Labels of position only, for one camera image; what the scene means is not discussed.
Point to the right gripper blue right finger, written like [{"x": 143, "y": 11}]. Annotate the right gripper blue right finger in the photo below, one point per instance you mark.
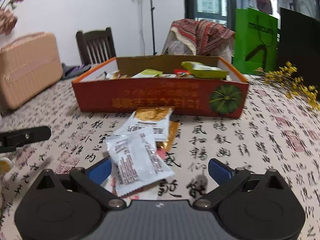
[{"x": 219, "y": 171}]

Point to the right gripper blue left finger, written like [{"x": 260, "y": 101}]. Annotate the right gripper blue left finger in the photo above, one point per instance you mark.
[{"x": 100, "y": 171}]

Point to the white gold oat crisp packet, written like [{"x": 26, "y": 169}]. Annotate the white gold oat crisp packet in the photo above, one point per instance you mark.
[{"x": 157, "y": 118}]

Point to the pink white tofu snack packet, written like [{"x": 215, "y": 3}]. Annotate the pink white tofu snack packet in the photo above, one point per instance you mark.
[{"x": 135, "y": 176}]

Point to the large red chips bag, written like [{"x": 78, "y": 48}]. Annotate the large red chips bag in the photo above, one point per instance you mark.
[{"x": 181, "y": 72}]

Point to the green white snack bar packet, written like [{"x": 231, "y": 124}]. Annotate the green white snack bar packet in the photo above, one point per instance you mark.
[{"x": 148, "y": 73}]

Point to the white grey snack packet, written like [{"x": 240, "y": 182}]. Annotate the white grey snack packet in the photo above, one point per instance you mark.
[{"x": 140, "y": 140}]

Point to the calligraphy print tablecloth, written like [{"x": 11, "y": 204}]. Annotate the calligraphy print tablecloth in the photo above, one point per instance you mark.
[{"x": 272, "y": 132}]

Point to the pink small suitcase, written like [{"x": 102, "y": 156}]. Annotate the pink small suitcase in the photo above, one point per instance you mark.
[{"x": 29, "y": 65}]

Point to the orange cardboard pumpkin box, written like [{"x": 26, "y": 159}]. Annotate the orange cardboard pumpkin box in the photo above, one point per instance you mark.
[{"x": 112, "y": 87}]

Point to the grey purple folded cloth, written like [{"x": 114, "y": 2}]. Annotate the grey purple folded cloth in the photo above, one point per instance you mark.
[{"x": 74, "y": 71}]

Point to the pale green snack packet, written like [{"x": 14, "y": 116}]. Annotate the pale green snack packet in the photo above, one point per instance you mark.
[{"x": 202, "y": 71}]

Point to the yellow dried flower branch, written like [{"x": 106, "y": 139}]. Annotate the yellow dried flower branch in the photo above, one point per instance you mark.
[{"x": 284, "y": 79}]

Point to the dark wooden chair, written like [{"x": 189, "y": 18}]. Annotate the dark wooden chair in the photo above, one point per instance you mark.
[{"x": 95, "y": 46}]

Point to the red patterned blanket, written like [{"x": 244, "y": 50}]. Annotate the red patterned blanket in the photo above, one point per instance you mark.
[{"x": 203, "y": 36}]

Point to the green paper shopping bag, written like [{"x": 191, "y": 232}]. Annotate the green paper shopping bag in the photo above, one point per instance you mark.
[{"x": 255, "y": 41}]

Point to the dried pink roses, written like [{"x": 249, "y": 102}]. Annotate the dried pink roses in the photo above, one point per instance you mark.
[{"x": 8, "y": 19}]

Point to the black paper shopping bag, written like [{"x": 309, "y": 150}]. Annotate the black paper shopping bag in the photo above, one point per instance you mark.
[{"x": 299, "y": 44}]

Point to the studio lamp on stand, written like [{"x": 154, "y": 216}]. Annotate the studio lamp on stand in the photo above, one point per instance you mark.
[{"x": 141, "y": 31}]

